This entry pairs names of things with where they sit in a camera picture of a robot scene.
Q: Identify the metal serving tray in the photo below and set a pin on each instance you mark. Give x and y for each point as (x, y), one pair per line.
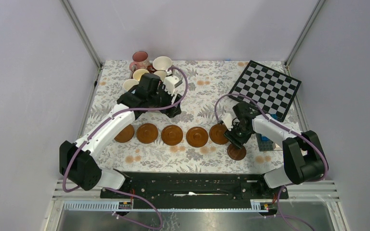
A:
(162, 109)

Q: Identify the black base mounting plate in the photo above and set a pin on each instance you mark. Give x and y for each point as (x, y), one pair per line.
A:
(198, 190)

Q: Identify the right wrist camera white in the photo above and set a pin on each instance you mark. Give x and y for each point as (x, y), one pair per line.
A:
(227, 120)

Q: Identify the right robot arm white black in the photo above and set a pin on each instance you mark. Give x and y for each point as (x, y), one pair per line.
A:
(303, 158)

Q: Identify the black white chessboard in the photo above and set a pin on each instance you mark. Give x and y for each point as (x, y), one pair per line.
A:
(272, 90)

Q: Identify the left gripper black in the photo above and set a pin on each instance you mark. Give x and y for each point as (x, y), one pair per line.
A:
(172, 111)

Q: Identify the floral tablecloth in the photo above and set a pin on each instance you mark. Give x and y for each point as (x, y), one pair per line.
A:
(209, 82)

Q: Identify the brown wooden coaster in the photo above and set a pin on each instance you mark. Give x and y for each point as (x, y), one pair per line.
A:
(125, 135)
(147, 133)
(197, 137)
(172, 135)
(217, 134)

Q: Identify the white ribbed mug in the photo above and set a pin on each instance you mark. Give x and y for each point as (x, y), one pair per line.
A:
(161, 74)

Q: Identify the pink mug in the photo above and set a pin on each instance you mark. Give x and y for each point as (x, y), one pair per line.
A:
(140, 60)

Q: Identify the cream yellow mug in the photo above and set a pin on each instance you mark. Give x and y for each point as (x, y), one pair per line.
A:
(137, 74)

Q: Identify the dark grey brick baseplate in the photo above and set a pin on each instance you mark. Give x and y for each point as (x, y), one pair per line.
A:
(267, 146)

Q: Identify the white cup on red saucer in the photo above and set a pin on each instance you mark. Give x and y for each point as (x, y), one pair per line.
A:
(162, 63)

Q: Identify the dark walnut round coaster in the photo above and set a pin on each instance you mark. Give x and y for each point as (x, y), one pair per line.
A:
(236, 153)

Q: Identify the light blue mug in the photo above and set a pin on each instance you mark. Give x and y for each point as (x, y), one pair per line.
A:
(130, 85)

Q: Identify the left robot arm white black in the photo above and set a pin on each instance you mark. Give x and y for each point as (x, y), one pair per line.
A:
(78, 160)

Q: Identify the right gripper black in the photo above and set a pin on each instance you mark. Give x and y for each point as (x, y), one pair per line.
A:
(233, 139)

